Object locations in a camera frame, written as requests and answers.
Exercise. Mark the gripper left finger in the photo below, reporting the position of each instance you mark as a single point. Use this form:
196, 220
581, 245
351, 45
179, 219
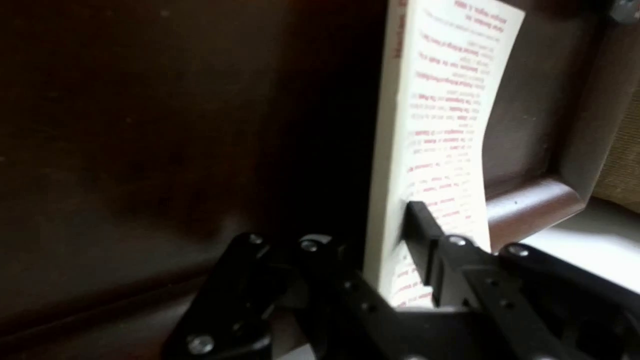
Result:
235, 305

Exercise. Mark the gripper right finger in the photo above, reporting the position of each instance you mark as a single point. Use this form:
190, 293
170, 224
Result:
480, 280

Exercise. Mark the white book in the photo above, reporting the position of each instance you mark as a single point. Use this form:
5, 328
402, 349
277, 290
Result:
440, 125

